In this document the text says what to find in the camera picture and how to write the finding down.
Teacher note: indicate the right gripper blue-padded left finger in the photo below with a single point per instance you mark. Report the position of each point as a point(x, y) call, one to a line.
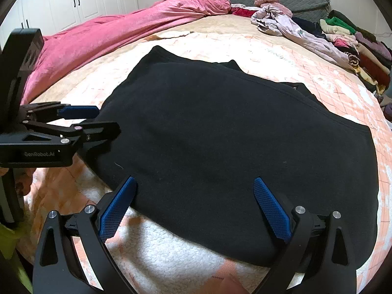
point(57, 268)

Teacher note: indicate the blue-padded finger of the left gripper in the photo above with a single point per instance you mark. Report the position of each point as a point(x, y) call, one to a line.
point(47, 138)
point(57, 110)

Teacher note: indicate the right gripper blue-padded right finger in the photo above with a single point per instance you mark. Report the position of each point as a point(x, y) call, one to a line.
point(318, 256)

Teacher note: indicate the black printed t-shirt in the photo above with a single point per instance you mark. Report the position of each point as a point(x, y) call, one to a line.
point(195, 135)

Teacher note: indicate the stack of folded clothes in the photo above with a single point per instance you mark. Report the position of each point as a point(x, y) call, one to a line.
point(370, 58)

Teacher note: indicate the pink fuzzy folded clothes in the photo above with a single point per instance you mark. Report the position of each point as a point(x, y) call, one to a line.
point(276, 3)

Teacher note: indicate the left hand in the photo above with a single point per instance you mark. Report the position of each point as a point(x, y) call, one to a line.
point(23, 181)

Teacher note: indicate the magenta pink bedsheet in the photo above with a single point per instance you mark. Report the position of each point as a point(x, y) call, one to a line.
point(72, 48)

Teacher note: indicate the pink white fleece blanket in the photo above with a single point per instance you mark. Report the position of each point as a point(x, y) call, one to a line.
point(153, 259)

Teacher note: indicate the beige bed sheet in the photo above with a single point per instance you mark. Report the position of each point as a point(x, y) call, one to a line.
point(214, 26)

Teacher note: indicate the red cloth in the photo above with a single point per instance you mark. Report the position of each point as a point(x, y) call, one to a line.
point(243, 11)

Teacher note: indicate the lilac crumpled garment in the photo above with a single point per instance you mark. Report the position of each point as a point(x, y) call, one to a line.
point(272, 21)

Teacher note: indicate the white wardrobe with black handles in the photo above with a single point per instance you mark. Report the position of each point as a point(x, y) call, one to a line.
point(53, 16)

